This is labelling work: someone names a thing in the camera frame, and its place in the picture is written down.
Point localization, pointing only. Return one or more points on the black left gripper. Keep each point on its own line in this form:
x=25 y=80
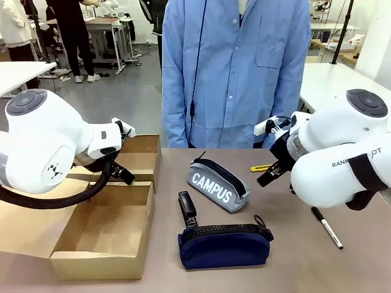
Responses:
x=91 y=166

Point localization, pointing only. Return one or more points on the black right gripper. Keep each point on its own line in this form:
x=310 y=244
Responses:
x=285 y=151

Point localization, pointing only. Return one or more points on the yellow utility knife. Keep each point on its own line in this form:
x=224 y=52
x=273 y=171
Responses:
x=258 y=168

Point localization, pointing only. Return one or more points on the grey Campus pencil case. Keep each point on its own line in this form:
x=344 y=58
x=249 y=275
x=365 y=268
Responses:
x=214 y=186

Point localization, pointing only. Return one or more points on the black stapler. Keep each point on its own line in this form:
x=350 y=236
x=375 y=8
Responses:
x=187 y=206

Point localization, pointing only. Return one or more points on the black marker pen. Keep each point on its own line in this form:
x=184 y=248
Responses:
x=325 y=226

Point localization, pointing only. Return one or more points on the navy blue pencil case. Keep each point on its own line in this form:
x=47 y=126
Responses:
x=226 y=250

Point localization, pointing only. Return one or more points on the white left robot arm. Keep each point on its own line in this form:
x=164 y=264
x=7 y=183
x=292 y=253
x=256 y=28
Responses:
x=39 y=131

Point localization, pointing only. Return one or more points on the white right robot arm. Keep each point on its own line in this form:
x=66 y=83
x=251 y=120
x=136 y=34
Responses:
x=330 y=183

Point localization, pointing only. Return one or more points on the brown cardboard box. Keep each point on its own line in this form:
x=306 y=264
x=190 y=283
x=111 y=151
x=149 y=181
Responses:
x=143 y=152
x=107 y=232

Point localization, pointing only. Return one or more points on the person in blue shirt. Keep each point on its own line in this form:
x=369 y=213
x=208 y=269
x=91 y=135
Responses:
x=238 y=76

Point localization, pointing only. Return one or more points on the white table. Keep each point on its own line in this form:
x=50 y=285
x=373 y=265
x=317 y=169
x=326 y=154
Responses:
x=323 y=79
x=21 y=73

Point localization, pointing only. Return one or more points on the background person in black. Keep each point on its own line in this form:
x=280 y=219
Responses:
x=73 y=36

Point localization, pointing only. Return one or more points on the wooden top table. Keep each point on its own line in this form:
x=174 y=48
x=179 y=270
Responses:
x=345 y=53

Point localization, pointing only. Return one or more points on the brown top workbench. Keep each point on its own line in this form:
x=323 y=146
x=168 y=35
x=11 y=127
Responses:
x=104 y=27

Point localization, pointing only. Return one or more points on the dark cup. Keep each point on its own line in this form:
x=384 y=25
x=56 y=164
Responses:
x=325 y=36

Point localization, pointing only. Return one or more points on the background person striped black jacket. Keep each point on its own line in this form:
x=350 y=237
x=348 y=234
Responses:
x=155 y=18

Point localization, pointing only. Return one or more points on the black tripod pole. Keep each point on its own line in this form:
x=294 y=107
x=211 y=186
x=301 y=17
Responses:
x=343 y=30

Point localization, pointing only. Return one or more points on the background person in white coat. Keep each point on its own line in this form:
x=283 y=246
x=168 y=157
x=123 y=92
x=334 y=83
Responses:
x=15 y=27

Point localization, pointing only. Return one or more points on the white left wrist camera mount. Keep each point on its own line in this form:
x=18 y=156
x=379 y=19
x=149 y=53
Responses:
x=125 y=125

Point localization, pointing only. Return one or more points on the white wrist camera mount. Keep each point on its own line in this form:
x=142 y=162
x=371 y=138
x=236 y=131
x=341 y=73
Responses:
x=259 y=128
x=125 y=125

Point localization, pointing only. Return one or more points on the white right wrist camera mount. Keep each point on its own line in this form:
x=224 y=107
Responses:
x=259 y=128

